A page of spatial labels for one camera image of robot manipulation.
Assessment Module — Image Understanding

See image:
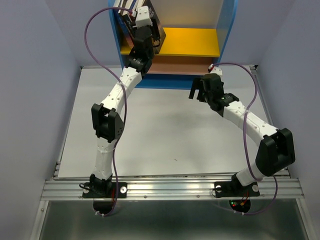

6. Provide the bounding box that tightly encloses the Three Days to See book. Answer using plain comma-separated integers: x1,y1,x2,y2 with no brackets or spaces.
117,0,129,16

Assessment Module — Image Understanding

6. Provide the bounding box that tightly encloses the blue bookshelf with coloured shelves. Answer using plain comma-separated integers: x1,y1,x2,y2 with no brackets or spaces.
107,0,240,90

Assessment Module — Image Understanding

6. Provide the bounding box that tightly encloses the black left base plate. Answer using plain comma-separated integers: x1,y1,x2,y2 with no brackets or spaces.
79,182,128,199

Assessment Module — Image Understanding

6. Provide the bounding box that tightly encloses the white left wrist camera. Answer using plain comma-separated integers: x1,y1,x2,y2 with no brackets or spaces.
131,6,153,29

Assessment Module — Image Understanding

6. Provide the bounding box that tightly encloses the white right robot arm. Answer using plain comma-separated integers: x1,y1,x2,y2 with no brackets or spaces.
189,73,296,198

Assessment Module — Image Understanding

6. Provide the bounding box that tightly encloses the Animal Farm book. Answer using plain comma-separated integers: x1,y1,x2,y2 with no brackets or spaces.
130,0,145,10

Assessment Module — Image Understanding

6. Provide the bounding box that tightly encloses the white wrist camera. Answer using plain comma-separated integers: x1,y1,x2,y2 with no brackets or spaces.
131,6,153,29
208,63,223,77

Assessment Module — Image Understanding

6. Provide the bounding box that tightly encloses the aluminium rail frame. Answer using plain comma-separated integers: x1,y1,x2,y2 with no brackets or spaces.
31,68,317,240

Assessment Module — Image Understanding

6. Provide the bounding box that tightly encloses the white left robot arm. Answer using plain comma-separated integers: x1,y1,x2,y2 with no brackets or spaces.
86,25,159,197

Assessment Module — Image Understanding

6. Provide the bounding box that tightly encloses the dark purple cover book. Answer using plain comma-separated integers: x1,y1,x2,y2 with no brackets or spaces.
143,0,166,55

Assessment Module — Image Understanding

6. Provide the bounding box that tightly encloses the Jane Eyre blue book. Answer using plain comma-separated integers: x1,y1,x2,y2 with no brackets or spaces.
113,0,134,50

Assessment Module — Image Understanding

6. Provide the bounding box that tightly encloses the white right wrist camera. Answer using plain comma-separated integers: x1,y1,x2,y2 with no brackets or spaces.
208,63,223,77

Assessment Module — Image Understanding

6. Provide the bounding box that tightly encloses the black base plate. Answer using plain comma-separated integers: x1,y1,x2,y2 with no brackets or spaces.
213,181,260,198
79,182,128,199

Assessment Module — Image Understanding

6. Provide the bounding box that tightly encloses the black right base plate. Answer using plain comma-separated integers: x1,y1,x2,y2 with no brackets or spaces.
213,181,260,198

